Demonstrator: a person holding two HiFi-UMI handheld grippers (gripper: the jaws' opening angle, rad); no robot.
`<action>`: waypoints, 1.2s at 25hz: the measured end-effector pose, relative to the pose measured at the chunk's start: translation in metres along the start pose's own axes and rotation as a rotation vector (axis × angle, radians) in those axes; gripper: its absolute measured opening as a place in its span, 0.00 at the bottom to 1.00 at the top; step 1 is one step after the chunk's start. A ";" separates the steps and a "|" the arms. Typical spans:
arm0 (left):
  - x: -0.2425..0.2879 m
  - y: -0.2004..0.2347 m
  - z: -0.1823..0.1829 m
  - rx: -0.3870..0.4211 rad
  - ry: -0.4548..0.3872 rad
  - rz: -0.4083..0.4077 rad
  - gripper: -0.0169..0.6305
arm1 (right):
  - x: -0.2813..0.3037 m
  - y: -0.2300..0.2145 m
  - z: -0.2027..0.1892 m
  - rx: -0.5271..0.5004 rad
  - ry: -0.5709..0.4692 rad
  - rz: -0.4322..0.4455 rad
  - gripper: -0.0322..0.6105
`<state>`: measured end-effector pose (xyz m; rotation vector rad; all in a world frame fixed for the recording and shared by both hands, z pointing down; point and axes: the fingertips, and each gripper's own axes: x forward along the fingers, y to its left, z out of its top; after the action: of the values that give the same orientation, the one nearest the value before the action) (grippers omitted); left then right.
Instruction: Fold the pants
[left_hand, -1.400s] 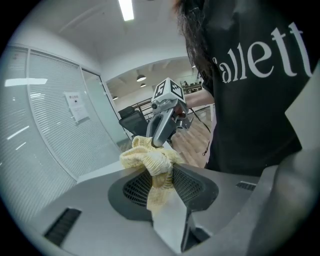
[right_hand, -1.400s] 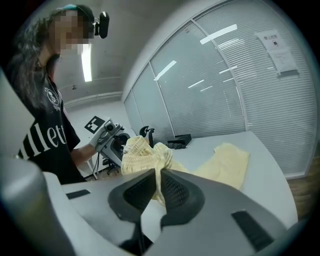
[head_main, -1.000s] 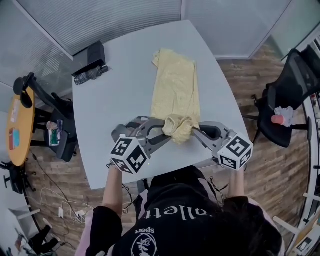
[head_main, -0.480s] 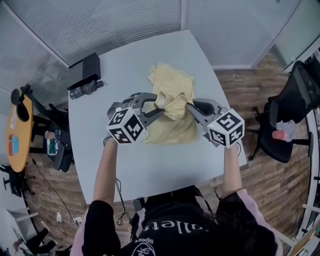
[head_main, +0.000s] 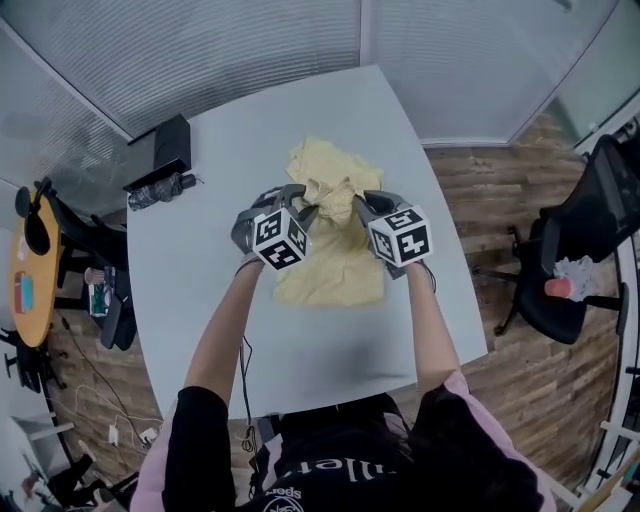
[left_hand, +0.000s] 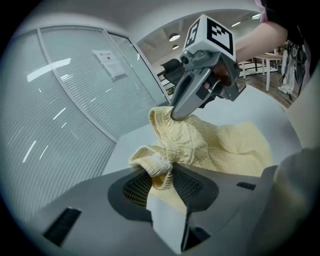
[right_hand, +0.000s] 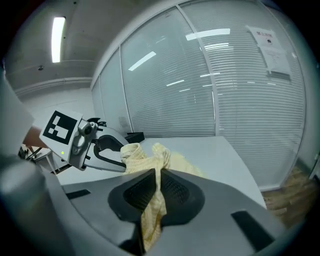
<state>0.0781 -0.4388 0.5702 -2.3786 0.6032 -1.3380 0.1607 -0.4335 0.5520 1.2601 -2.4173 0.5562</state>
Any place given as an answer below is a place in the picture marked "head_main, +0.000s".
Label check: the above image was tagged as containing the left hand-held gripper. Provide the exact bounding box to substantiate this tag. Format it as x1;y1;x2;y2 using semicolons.
230;183;319;274

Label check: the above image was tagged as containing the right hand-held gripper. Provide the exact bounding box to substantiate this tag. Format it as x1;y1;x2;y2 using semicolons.
352;189;434;280

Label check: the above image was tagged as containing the pale yellow cloth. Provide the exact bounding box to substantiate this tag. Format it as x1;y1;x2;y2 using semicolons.
272;133;389;308

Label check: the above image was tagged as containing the person's right forearm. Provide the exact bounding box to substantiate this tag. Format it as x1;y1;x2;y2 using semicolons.
403;260;464;399

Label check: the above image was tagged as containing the person's left forearm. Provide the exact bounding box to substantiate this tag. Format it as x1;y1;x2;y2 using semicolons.
185;257;267;404

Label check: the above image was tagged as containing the black folded umbrella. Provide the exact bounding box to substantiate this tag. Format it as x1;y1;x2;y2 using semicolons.
127;171;205;212

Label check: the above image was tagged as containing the black flat box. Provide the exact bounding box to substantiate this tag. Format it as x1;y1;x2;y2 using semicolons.
123;113;193;193

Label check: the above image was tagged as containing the black office chair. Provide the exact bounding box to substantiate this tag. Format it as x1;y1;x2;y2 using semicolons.
472;133;640;347
14;177;140;352

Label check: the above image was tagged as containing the pink cup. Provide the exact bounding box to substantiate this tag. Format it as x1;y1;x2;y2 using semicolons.
544;277;574;300

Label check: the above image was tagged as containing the white crumpled plastic bag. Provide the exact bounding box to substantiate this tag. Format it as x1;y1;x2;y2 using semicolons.
552;254;597;304

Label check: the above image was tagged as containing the green white packet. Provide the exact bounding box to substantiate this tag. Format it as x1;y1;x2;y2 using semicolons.
88;281;118;318

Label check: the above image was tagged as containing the person's black pink shirt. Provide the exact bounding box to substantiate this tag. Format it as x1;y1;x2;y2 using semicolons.
129;372;547;512

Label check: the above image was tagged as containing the round wooden table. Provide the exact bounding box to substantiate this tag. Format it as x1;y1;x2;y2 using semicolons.
8;192;63;349

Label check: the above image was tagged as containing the black metal shelf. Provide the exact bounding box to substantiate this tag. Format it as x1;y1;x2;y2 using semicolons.
597;232;640;481

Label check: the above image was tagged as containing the black chair base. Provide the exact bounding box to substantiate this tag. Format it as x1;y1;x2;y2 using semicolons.
0;327;68;395

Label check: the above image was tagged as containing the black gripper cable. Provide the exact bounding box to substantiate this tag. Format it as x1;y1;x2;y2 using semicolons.
237;333;261;481

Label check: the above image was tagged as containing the black floor cable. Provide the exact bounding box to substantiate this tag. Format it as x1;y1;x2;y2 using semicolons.
54;309;161;426

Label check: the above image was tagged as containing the white floor cable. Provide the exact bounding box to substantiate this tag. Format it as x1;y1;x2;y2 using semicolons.
73;383;164;449

